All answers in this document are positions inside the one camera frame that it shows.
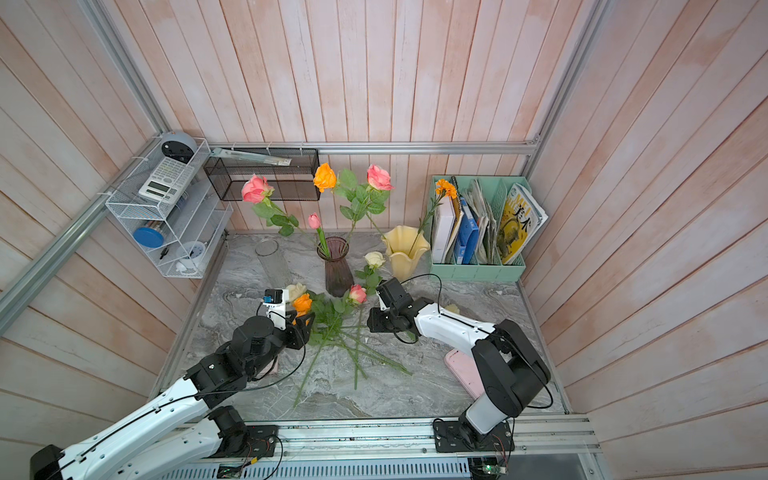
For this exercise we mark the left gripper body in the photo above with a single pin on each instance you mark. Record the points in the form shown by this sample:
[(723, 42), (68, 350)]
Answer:
[(295, 335)]

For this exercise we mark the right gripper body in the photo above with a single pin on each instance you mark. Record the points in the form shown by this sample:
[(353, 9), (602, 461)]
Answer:
[(384, 320)]

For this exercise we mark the orange marigold flower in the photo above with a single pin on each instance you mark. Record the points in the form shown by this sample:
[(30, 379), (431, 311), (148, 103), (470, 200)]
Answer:
[(442, 188)]

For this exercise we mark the large pink rose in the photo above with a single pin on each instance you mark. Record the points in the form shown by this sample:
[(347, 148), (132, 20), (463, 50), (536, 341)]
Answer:
[(258, 192)]

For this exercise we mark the yellow orange rose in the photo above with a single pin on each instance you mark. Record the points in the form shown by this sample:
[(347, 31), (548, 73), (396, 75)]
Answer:
[(324, 178)]

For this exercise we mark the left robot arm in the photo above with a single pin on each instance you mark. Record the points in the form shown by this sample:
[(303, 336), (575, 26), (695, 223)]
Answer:
[(189, 420)]

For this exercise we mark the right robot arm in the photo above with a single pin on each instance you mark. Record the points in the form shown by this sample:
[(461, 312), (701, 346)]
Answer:
[(511, 371)]

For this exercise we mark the orange rose on table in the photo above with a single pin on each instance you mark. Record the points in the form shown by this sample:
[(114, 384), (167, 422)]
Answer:
[(333, 327)]

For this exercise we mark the small pink rose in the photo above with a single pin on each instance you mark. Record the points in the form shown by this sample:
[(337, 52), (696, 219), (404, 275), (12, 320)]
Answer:
[(356, 298)]

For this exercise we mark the small cream rose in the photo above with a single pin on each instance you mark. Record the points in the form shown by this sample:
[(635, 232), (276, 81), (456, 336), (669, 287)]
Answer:
[(375, 259)]

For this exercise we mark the dark purple glass vase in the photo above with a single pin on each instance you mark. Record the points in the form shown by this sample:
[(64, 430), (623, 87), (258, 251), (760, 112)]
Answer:
[(338, 275)]

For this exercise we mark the yellow ruffled vase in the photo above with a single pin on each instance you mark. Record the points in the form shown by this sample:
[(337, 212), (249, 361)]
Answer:
[(405, 246)]

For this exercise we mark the pink calculator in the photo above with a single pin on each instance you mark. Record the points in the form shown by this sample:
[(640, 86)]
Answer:
[(465, 370)]

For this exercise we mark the blue folder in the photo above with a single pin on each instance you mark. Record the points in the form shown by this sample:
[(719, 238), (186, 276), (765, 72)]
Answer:
[(467, 236)]

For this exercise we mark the white binder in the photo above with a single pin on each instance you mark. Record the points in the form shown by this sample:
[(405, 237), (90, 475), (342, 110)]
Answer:
[(443, 223)]

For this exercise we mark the pink tulip bud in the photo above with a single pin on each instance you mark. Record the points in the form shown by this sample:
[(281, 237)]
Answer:
[(314, 223)]

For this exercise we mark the mint green file organizer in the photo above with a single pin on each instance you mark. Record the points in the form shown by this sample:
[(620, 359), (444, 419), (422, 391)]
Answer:
[(485, 195)]

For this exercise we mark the yellow cover magazine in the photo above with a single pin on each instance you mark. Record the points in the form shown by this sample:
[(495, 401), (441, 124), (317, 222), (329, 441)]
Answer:
[(521, 218)]

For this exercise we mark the blue lid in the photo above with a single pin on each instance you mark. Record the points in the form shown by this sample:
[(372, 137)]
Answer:
[(148, 237)]

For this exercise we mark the white desk calculator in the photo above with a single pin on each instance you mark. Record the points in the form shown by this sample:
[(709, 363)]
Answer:
[(167, 182)]

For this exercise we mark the round grey speaker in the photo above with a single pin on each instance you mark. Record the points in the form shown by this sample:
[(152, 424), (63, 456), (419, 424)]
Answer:
[(178, 146)]

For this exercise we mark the black wire basket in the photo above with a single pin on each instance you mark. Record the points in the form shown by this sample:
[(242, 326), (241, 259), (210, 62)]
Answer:
[(289, 171)]

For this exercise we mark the white wire shelf rack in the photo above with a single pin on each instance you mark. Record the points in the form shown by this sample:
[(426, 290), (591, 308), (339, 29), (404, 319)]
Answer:
[(193, 227)]

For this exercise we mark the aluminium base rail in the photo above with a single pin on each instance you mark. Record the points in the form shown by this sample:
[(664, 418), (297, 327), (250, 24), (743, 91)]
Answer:
[(546, 446)]

